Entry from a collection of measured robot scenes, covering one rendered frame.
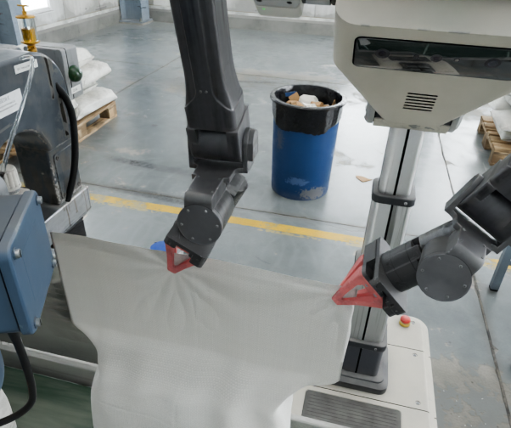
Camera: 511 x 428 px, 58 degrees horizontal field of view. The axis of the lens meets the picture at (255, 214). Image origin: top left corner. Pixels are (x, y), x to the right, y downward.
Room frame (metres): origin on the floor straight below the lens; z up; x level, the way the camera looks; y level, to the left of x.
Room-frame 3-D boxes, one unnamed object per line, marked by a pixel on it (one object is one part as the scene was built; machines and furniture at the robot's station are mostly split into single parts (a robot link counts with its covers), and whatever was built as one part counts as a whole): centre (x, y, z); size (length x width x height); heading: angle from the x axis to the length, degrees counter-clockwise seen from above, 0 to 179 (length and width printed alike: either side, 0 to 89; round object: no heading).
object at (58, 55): (0.83, 0.37, 1.29); 0.08 x 0.05 x 0.09; 77
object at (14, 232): (0.31, 0.23, 1.25); 0.10 x 0.08 x 0.12; 12
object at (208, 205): (0.52, 0.05, 1.24); 0.11 x 0.09 x 0.12; 168
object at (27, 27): (0.77, 0.37, 1.37); 0.03 x 0.02 x 0.03; 77
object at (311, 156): (2.84, -0.30, 0.32); 0.51 x 0.48 x 0.65; 167
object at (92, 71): (3.84, 1.58, 0.44); 0.68 x 0.44 x 0.15; 167
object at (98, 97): (3.84, 1.57, 0.20); 0.67 x 0.43 x 0.15; 167
